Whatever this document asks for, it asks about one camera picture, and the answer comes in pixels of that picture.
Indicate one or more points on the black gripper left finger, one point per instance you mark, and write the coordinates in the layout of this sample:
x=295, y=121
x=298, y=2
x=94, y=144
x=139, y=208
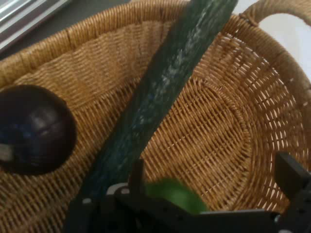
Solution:
x=136, y=173

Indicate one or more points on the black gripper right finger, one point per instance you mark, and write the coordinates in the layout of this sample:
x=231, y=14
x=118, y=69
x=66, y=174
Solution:
x=292, y=180

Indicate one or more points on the bright green pepper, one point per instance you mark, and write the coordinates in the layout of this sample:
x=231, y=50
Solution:
x=178, y=195

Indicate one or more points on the long dark green cucumber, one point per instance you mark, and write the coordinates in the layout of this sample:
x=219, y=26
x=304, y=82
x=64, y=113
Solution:
x=165, y=89

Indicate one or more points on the woven wicker basket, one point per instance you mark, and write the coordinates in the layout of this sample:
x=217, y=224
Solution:
x=218, y=126

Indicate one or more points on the silver metal rail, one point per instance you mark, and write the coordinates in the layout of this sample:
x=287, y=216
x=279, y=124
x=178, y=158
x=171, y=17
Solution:
x=22, y=17

